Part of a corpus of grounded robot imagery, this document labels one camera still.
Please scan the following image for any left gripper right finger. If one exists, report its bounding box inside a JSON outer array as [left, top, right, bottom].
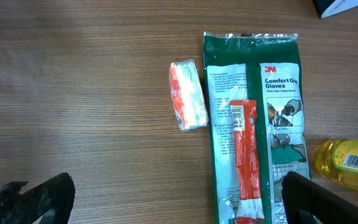
[[282, 171, 358, 224]]

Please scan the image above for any green 3M gloves package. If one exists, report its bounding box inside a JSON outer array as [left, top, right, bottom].
[[203, 32, 310, 223]]

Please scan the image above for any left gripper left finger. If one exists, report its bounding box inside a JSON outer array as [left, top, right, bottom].
[[0, 172, 75, 224]]

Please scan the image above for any white barcode scanner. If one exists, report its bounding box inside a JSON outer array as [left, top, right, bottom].
[[313, 0, 358, 18]]

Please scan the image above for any red snack stick packet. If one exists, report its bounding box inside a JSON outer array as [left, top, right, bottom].
[[230, 100, 265, 223]]

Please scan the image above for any small red white packet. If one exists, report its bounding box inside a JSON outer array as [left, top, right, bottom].
[[169, 59, 209, 131]]

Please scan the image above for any yellow liquid soap bottle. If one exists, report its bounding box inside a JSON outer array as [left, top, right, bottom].
[[314, 139, 358, 191]]

